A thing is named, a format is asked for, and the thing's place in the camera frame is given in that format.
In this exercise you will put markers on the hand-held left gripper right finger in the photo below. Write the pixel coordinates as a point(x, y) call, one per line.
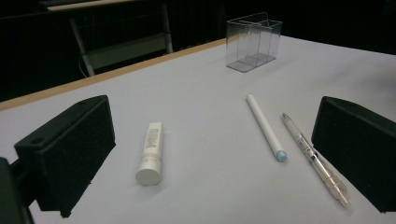
point(358, 149)

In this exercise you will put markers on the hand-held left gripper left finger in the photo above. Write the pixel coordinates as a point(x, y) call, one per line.
point(68, 155)

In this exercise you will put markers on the clear barrel pen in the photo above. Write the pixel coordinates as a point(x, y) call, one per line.
point(306, 146)

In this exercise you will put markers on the clear plastic pen organizer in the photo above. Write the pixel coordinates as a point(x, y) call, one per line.
point(246, 63)

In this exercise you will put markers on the white squeeze tube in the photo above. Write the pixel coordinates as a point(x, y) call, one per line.
point(151, 155)

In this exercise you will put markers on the white pen with blue end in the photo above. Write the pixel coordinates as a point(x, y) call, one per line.
point(264, 124)

